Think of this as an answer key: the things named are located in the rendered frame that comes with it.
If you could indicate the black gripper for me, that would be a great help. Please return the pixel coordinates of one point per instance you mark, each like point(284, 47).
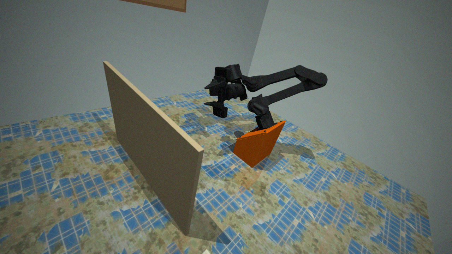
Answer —
point(225, 91)

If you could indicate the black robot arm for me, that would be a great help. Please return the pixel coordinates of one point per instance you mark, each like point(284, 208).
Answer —
point(310, 80)

